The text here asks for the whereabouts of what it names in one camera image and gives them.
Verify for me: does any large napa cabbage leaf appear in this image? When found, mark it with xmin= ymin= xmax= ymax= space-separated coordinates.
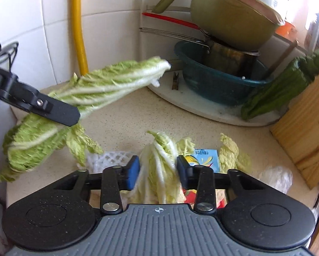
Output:
xmin=0 ymin=56 xmax=172 ymax=183

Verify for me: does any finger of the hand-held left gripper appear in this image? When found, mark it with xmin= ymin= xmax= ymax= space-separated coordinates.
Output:
xmin=4 ymin=78 xmax=81 ymax=127

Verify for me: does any yellow pipe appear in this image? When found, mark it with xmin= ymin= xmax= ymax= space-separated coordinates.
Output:
xmin=70 ymin=0 xmax=89 ymax=75

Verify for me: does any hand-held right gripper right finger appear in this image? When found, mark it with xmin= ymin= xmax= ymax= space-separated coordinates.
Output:
xmin=176 ymin=155 xmax=259 ymax=215

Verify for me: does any red handle utensil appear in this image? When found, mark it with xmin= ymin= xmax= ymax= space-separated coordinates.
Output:
xmin=141 ymin=12 xmax=203 ymax=30

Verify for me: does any crumpled clear plastic wrap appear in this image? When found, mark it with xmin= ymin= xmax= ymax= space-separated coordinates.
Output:
xmin=260 ymin=165 xmax=294 ymax=193

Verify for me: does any small napa cabbage leaf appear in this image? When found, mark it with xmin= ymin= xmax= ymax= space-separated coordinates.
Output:
xmin=219 ymin=133 xmax=253 ymax=174

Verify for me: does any teal plastic basket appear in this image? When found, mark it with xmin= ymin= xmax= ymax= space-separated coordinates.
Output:
xmin=174 ymin=41 xmax=275 ymax=106

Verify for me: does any red and blue carton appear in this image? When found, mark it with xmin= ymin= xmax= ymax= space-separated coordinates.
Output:
xmin=185 ymin=148 xmax=225 ymax=209

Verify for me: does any pale napa cabbage leaf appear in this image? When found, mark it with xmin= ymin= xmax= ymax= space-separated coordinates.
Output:
xmin=127 ymin=130 xmax=196 ymax=206

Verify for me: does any orange bowl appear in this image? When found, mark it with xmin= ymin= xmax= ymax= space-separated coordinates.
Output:
xmin=275 ymin=21 xmax=297 ymax=37

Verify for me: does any wooden knife block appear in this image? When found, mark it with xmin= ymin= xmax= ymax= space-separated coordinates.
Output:
xmin=270 ymin=61 xmax=319 ymax=190

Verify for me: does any wooden clothespin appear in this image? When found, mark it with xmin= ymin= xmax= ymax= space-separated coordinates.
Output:
xmin=171 ymin=72 xmax=181 ymax=91

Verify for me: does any steel pot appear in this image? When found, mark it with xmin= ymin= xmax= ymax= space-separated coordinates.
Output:
xmin=139 ymin=27 xmax=261 ymax=77

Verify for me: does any green leafy vegetable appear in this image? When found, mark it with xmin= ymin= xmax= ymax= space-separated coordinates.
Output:
xmin=240 ymin=49 xmax=319 ymax=121

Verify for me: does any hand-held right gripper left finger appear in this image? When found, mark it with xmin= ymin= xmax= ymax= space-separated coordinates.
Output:
xmin=54 ymin=155 xmax=141 ymax=215

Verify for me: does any white foam net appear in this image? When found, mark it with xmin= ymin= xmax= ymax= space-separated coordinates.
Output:
xmin=86 ymin=151 xmax=131 ymax=174

